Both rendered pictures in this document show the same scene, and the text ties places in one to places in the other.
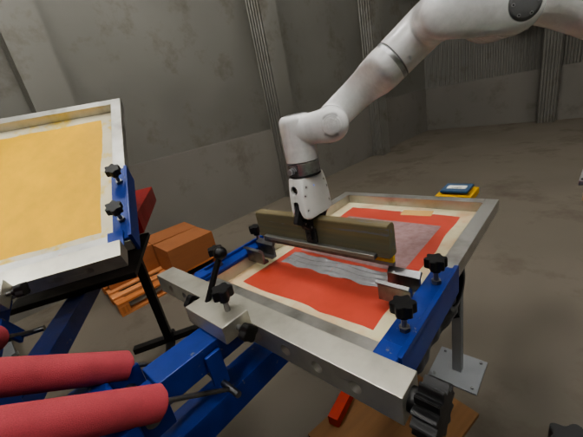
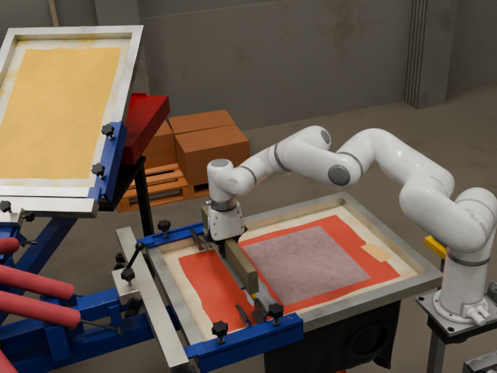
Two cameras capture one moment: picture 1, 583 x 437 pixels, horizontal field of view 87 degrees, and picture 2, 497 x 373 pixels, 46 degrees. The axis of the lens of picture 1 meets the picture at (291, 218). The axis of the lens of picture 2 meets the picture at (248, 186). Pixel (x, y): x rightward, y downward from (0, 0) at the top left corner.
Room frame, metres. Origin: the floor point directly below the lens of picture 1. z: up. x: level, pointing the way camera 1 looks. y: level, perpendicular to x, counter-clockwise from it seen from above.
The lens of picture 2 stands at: (-0.58, -0.70, 2.10)
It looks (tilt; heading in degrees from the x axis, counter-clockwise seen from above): 29 degrees down; 24
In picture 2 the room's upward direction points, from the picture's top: 3 degrees counter-clockwise
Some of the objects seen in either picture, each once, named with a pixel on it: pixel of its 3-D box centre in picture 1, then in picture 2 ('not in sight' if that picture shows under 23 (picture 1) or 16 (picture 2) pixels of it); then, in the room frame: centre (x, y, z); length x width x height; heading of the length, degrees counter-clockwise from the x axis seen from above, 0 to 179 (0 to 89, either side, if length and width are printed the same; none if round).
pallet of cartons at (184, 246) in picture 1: (159, 261); (177, 156); (2.87, 1.40, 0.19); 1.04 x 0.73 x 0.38; 132
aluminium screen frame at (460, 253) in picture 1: (358, 242); (285, 263); (0.85, -0.19, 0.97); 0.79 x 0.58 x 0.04; 135
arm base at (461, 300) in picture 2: not in sight; (467, 283); (0.60, -0.73, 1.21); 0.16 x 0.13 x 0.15; 42
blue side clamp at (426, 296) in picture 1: (422, 315); (249, 340); (0.48, -0.21, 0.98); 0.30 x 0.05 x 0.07; 135
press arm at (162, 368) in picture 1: (199, 353); (109, 302); (0.46, 0.21, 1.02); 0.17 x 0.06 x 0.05; 135
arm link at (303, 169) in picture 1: (301, 167); (220, 200); (0.71, -0.05, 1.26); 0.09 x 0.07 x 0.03; 134
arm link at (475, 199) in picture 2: not in sight; (472, 226); (0.60, -0.72, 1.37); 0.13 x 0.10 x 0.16; 171
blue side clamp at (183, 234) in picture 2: (242, 260); (188, 237); (0.88, 0.18, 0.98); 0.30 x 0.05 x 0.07; 135
